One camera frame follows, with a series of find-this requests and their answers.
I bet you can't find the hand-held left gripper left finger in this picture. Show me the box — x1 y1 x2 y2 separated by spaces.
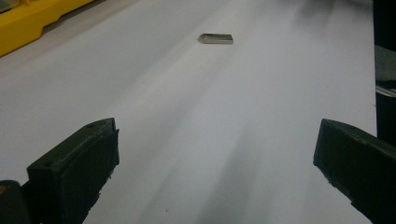
21 117 120 224

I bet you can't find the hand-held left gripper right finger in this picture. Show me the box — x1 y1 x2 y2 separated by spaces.
313 118 396 224

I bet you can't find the small silver metal block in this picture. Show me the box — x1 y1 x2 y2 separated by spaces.
198 33 234 45

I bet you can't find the dark stand with grey pad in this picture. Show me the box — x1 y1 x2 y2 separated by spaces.
373 0 396 147

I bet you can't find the yellow plastic case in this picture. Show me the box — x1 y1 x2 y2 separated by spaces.
0 0 94 58

